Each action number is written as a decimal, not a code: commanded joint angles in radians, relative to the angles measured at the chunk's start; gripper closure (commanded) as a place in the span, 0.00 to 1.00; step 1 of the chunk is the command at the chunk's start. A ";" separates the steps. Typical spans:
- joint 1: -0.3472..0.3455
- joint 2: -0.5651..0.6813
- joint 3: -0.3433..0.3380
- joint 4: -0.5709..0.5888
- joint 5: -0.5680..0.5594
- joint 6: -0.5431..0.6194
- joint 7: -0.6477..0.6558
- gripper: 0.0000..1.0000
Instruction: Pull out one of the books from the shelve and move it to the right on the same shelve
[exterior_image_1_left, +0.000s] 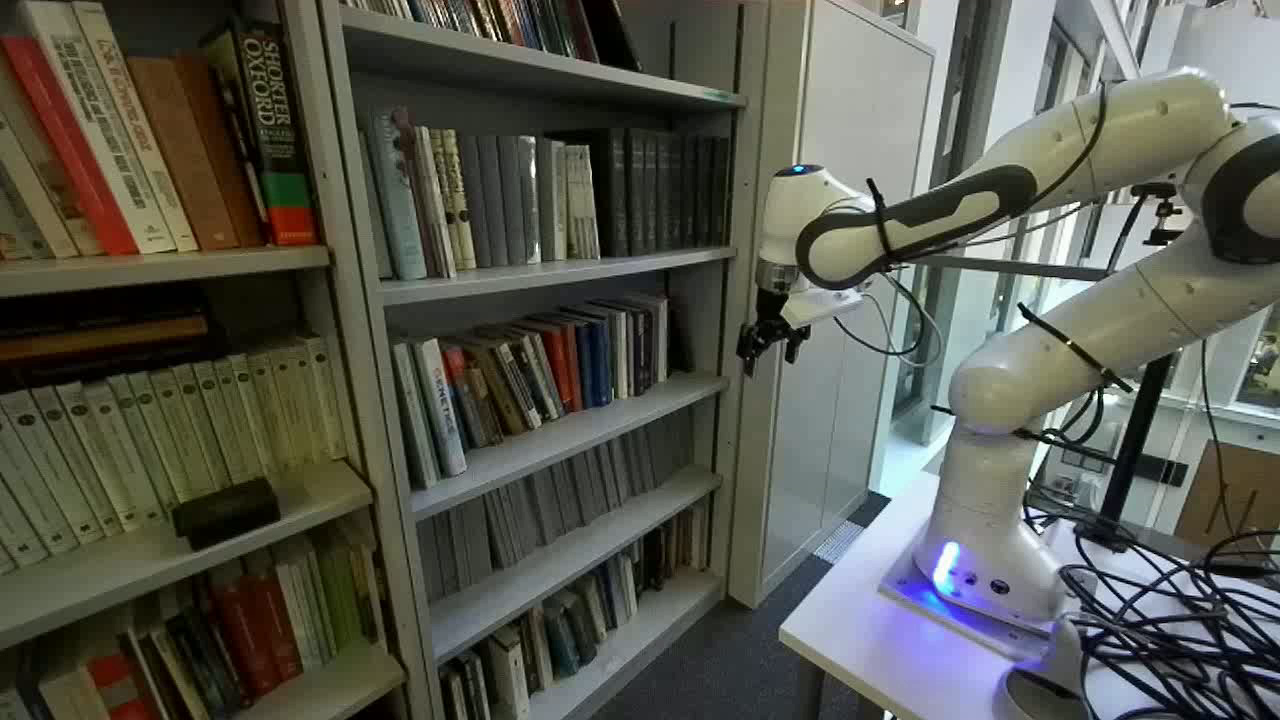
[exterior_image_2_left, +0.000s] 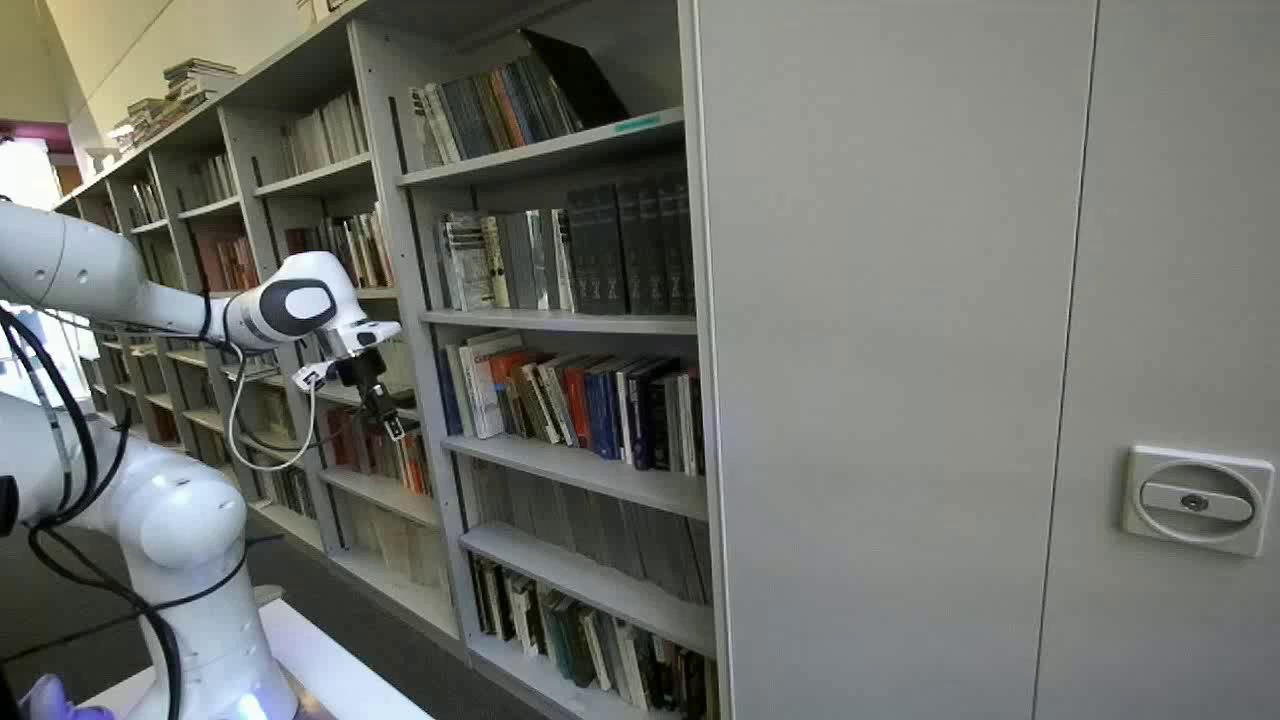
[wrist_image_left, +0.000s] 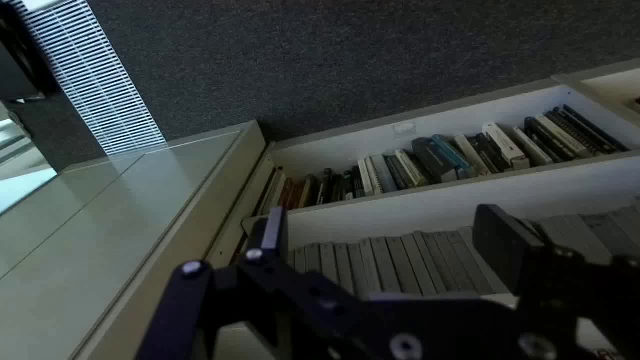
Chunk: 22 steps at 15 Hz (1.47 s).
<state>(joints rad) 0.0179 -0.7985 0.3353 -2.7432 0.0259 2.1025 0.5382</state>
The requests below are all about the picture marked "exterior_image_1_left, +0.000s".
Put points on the wide grey book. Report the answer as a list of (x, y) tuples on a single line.
[(519, 201)]

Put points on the dark book lying flat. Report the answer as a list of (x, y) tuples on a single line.
[(93, 333)]

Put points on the slim red book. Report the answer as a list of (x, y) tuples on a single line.
[(562, 364)]

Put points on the dark grey hardback volume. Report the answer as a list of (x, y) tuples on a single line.
[(710, 190), (610, 192), (674, 190), (643, 192)]

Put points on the slim blue book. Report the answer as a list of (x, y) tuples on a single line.
[(598, 358)]

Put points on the large red book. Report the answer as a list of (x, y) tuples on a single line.
[(71, 147)]

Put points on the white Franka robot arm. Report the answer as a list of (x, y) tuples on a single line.
[(1064, 160)]

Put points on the white book blue lettering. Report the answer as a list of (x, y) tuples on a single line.
[(442, 406)]

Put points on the black stand pole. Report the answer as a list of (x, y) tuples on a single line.
[(1133, 443)]

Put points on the grey metal bookcase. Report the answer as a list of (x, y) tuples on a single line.
[(535, 279), (163, 264)]

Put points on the grey rounded device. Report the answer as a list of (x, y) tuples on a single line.
[(1047, 694)]

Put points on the white book grey lettering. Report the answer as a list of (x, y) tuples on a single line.
[(136, 126)]

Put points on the small black box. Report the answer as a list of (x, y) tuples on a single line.
[(227, 508)]

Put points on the white table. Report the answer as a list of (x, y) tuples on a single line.
[(866, 642)]

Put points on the tall grey cabinet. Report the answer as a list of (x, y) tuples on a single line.
[(854, 104)]

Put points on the white book with striped cover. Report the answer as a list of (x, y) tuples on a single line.
[(430, 201)]

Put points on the teal book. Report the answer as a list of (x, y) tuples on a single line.
[(392, 201)]

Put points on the brown book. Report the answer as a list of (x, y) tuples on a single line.
[(223, 147)]

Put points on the black book green red band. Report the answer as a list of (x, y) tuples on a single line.
[(274, 104)]

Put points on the olive patterned book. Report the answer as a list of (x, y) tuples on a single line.
[(456, 201)]

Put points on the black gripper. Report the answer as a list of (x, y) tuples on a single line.
[(776, 314)]

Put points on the orange-brown book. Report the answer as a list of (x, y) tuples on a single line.
[(185, 153)]

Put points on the black leaning book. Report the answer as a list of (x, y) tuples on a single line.
[(607, 31)]

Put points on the brown cardboard box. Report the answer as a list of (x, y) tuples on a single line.
[(1232, 501)]

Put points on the white book red lettering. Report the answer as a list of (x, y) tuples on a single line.
[(102, 126)]

